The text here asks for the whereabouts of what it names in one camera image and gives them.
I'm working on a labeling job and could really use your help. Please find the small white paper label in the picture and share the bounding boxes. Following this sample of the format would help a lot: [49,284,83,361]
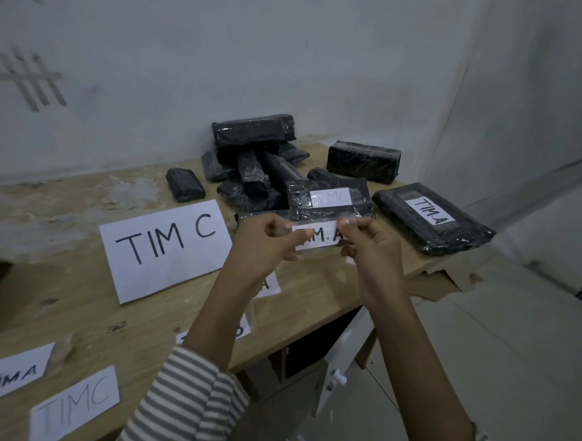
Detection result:
[291,220,360,251]

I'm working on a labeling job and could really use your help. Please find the white cabinet door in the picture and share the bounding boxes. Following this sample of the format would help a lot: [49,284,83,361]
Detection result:
[313,307,376,419]

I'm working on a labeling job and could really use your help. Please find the person's right hand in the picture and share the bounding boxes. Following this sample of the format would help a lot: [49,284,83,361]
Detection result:
[337,218,411,306]

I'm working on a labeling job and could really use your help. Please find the white paper label strip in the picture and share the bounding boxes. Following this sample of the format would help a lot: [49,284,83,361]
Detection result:
[249,272,282,300]
[0,342,55,399]
[176,313,253,347]
[29,365,121,441]

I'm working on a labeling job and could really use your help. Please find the large white paper sign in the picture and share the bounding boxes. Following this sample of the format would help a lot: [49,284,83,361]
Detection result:
[99,199,233,305]

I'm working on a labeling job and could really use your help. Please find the small black wrapped packet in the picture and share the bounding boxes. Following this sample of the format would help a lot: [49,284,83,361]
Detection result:
[165,167,206,203]

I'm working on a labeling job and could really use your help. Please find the pile of black wrapped packets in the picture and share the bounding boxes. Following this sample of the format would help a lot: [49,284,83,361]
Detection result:
[200,114,337,212]

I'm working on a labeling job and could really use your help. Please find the labelled black wrapped block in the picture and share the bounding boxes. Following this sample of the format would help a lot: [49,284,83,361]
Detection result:
[286,178,376,220]

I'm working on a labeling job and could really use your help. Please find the person's right forearm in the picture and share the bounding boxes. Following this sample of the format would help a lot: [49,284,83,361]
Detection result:
[361,290,478,441]

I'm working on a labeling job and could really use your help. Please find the thick unlabelled black package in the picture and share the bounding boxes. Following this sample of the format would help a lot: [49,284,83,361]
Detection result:
[326,140,402,185]

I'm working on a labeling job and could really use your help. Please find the striped grey white sleeve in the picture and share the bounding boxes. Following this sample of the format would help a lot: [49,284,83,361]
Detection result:
[117,346,251,441]

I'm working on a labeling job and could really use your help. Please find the person's left hand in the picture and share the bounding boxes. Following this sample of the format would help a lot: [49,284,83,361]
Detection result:
[226,214,315,286]

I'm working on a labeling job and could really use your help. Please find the brown cardboard pieces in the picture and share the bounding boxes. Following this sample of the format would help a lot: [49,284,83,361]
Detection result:
[404,257,483,303]

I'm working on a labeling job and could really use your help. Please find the long black package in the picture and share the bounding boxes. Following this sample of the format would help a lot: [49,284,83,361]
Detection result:
[234,210,376,225]

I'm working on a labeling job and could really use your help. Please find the person's left forearm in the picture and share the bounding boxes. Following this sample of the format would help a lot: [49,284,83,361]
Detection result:
[182,266,273,372]

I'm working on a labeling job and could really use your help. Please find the flat labelled black package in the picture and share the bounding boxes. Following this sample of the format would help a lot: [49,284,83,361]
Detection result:
[372,183,497,256]

